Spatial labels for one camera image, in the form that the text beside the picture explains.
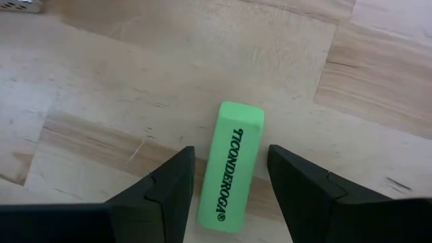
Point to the black plastic mesh basket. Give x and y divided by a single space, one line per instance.
20 6

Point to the green Ticonderoga eraser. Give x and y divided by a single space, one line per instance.
233 162

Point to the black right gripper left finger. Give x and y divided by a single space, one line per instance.
162 209

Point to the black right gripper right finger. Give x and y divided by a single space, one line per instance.
303 195

